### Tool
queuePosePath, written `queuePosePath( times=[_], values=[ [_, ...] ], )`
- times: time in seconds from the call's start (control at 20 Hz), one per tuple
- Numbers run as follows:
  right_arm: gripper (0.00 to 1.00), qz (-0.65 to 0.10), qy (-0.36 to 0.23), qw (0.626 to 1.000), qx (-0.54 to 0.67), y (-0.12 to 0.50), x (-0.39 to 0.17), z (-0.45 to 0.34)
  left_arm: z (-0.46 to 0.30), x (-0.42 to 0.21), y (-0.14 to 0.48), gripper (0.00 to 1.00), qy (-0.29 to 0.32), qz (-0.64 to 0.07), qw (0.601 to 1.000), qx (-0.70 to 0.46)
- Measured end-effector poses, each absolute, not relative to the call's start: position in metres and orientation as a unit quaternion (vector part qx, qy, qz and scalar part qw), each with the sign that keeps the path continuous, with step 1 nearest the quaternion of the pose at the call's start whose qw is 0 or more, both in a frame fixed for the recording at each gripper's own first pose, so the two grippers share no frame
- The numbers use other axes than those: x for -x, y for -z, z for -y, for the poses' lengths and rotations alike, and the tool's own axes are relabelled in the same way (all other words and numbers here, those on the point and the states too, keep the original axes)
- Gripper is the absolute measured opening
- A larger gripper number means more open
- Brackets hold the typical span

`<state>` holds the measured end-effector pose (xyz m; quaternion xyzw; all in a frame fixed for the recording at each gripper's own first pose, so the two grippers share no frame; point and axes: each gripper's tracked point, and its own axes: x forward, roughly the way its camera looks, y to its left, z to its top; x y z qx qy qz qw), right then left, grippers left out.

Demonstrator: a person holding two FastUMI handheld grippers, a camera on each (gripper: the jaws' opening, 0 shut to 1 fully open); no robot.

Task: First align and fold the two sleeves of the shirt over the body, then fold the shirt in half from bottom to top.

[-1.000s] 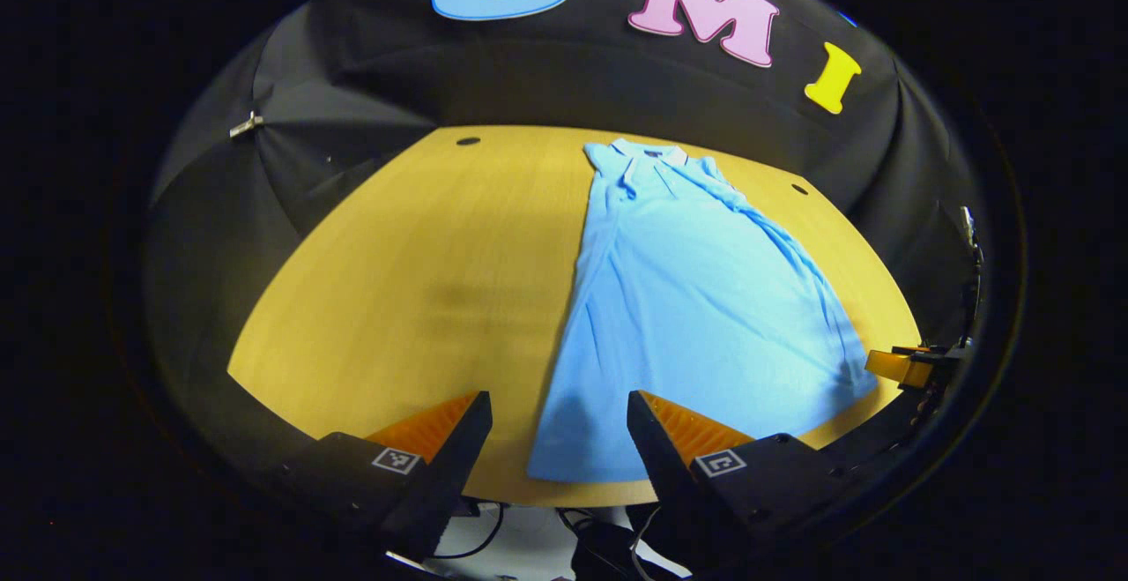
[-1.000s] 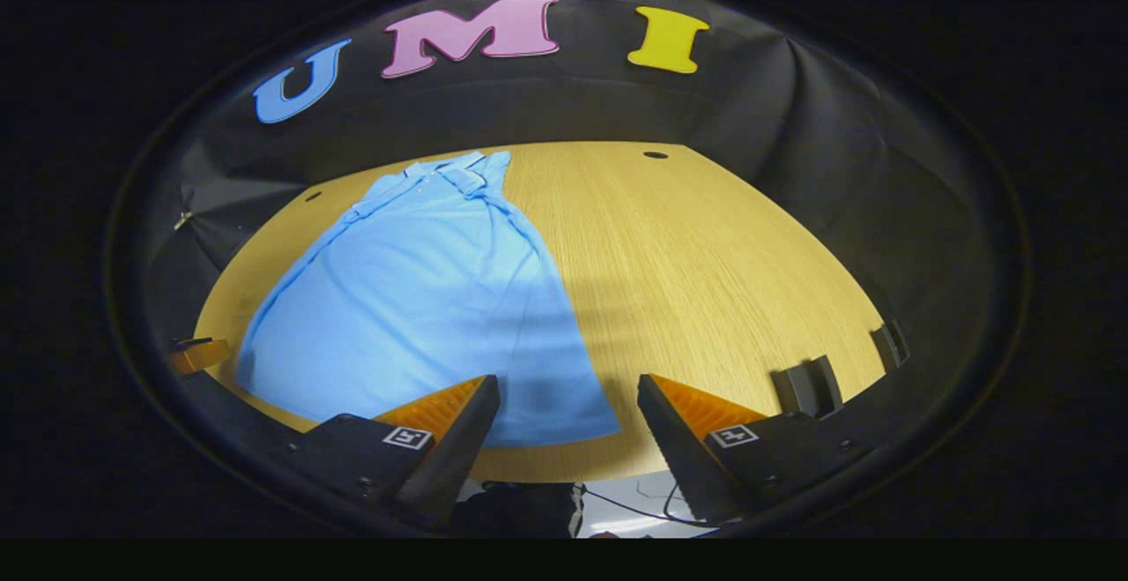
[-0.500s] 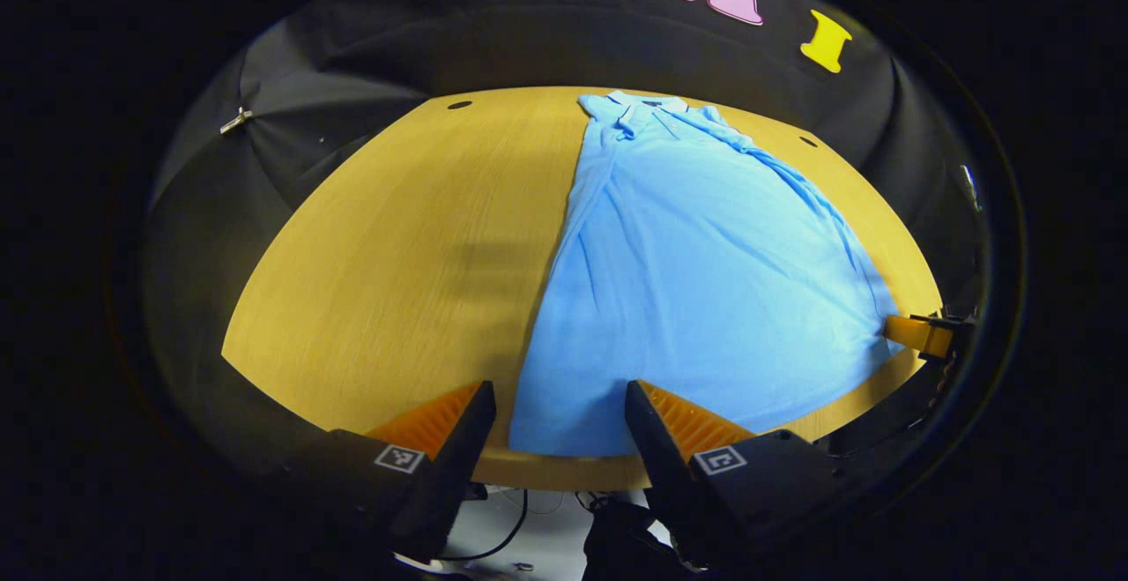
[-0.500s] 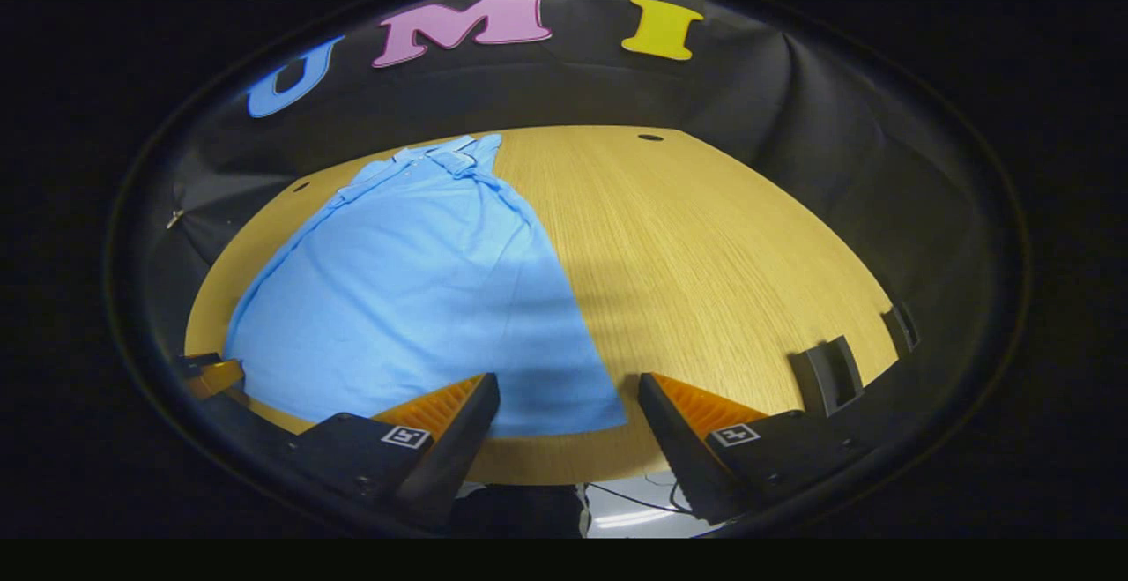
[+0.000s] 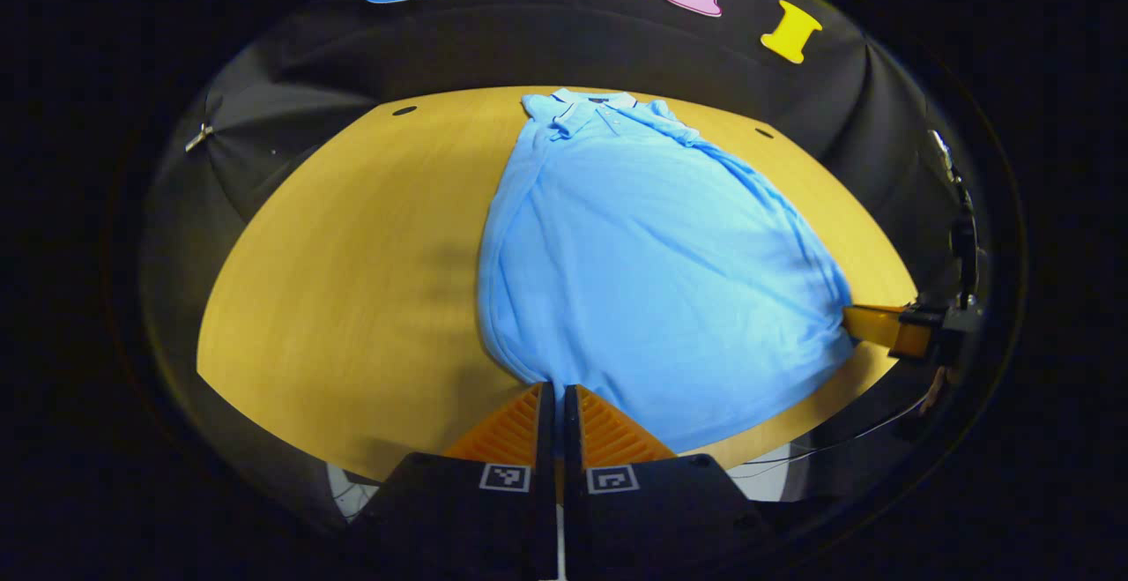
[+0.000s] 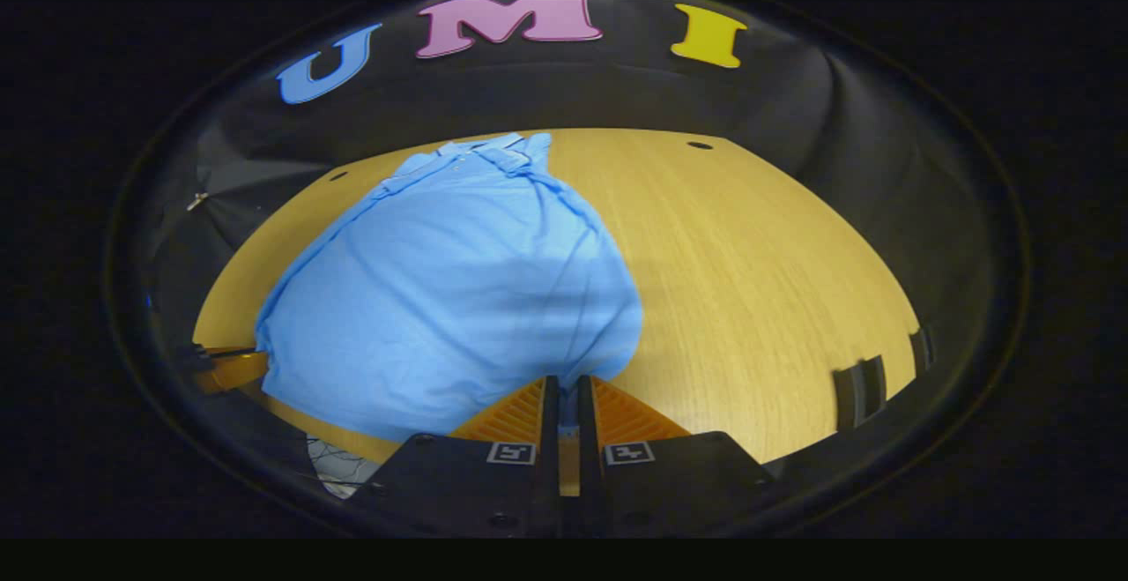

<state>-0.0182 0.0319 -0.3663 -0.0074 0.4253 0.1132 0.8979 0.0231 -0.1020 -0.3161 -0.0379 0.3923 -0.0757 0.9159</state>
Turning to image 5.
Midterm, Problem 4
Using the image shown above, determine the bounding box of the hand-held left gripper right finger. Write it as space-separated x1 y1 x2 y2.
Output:
564 384 781 581

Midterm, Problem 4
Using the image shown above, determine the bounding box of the light blue T-shirt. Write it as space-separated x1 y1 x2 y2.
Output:
476 87 857 457

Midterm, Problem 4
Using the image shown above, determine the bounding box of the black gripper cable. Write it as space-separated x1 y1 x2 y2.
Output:
727 400 935 480

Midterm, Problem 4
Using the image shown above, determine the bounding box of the black backdrop cloth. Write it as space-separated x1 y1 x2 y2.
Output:
141 0 988 503

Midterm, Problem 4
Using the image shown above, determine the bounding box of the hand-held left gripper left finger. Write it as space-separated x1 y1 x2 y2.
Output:
352 383 559 581

